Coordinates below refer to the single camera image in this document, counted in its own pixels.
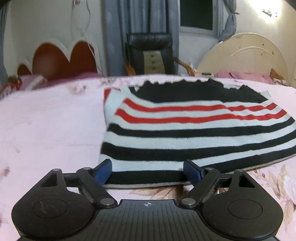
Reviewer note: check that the pink striped pillow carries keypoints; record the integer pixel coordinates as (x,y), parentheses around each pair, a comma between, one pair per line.
(31,82)

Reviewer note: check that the cream arched headboard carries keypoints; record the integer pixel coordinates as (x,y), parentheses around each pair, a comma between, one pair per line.
(249,55)

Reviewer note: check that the striped knit sweater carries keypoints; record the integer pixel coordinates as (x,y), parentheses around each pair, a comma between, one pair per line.
(185,129)

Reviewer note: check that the wall lamp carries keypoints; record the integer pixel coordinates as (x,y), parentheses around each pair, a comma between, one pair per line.
(270,12)

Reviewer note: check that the grey side curtain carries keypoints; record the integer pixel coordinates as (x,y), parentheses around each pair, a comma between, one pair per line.
(2,46)

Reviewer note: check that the black leather armchair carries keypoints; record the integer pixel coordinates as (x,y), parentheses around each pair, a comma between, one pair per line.
(150,53)

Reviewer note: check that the pink floral bed sheet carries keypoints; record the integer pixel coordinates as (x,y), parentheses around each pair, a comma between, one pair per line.
(46,127)

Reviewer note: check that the orange patterned pillow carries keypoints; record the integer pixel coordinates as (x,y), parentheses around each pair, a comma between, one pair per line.
(276,75)

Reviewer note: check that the dark window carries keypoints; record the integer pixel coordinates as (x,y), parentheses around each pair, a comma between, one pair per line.
(196,14)

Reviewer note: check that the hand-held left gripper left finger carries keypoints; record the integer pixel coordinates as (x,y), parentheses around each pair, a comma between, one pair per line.
(103,172)

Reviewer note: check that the cream scalloped headboard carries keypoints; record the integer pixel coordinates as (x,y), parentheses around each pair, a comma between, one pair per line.
(57,62)

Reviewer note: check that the wide grey curtain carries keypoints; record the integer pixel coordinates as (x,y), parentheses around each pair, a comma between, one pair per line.
(138,20)

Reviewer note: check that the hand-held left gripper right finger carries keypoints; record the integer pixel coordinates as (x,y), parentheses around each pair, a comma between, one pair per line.
(193,172)

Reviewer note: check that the tied grey curtain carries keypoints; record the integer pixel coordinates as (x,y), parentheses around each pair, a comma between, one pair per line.
(229,23)

